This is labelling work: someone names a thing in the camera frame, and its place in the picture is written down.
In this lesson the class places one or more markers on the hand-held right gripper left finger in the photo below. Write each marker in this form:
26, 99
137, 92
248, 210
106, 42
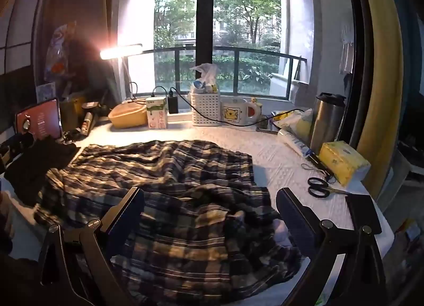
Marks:
127, 215

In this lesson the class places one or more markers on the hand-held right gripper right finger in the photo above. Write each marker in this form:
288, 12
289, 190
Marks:
293, 215

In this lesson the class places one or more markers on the plaid pants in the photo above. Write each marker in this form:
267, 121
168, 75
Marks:
185, 173

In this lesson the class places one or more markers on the small black stick device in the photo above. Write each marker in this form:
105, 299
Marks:
317, 162

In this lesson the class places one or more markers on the black wallet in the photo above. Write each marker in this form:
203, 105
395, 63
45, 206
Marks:
363, 213

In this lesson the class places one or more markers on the yellow tissue pack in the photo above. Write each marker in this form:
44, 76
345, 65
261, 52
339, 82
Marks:
343, 162

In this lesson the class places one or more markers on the white tube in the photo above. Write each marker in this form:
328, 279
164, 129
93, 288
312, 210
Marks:
293, 142

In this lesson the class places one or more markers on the pale green plastic bag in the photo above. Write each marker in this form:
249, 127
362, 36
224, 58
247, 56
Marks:
299, 124

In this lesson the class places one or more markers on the yellow lidded food container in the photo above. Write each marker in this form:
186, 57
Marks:
127, 115

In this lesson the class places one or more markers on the yellow printed packet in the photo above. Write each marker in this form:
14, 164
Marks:
281, 115

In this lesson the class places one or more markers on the stainless steel tumbler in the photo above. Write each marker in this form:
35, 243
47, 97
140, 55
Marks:
326, 120

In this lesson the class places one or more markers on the grey handheld device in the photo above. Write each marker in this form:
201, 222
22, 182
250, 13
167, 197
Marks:
87, 122

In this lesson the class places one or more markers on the white green milk carton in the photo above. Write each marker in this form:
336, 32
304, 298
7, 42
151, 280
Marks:
157, 114

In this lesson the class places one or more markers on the black cloth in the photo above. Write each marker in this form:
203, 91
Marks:
33, 167

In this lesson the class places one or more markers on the white bear print mug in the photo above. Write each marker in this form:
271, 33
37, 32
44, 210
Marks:
233, 113

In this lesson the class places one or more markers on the olive green box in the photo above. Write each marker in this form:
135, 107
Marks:
69, 112

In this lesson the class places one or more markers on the black power bank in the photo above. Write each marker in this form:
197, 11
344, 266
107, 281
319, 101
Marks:
173, 104

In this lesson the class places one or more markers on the small yellow toy figure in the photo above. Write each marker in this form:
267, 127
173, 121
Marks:
254, 101

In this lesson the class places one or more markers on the tablet with red screen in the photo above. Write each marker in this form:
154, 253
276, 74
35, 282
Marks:
39, 117

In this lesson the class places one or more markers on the white perforated plastic basket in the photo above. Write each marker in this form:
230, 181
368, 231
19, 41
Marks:
205, 109

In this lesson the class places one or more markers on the blue card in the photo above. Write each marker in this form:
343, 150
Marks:
45, 92

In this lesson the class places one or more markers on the white crumpled plastic bag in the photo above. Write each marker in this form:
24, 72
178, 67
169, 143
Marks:
206, 72

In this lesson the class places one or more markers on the yellow curtain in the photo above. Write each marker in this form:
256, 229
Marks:
381, 77

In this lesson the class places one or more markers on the white desk lamp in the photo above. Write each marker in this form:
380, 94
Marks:
121, 51

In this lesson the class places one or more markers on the colourful snack bag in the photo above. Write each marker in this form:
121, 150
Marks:
59, 54

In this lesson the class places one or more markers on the pale hanging garment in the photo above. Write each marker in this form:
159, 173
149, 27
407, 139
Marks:
346, 48

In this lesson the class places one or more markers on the dark balcony railing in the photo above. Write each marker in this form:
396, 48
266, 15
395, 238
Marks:
232, 49

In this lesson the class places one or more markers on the black window post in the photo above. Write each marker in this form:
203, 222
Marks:
205, 11

